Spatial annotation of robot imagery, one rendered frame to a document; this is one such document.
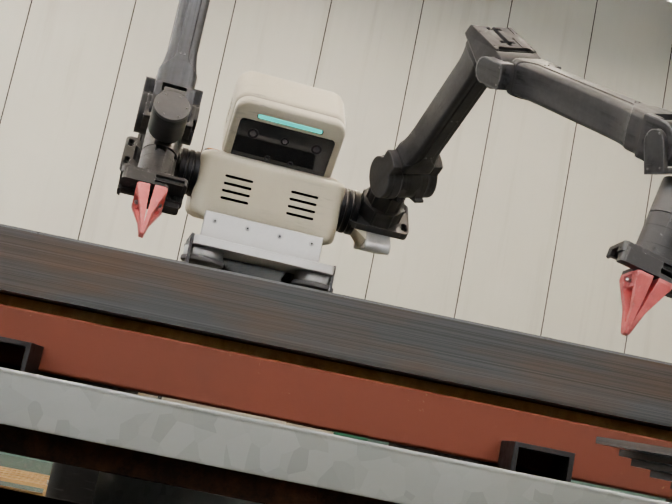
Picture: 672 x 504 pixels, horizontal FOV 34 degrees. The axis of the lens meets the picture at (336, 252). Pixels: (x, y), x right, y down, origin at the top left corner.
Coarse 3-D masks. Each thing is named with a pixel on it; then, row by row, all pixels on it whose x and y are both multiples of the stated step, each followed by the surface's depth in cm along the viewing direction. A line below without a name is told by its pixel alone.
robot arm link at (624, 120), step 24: (480, 72) 168; (504, 72) 163; (528, 72) 162; (552, 72) 158; (528, 96) 162; (552, 96) 157; (576, 96) 152; (600, 96) 148; (624, 96) 147; (576, 120) 152; (600, 120) 147; (624, 120) 142; (648, 120) 138; (624, 144) 142
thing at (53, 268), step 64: (0, 256) 94; (64, 256) 94; (128, 256) 95; (192, 320) 94; (256, 320) 95; (320, 320) 95; (384, 320) 95; (448, 320) 96; (512, 384) 95; (576, 384) 96; (640, 384) 96
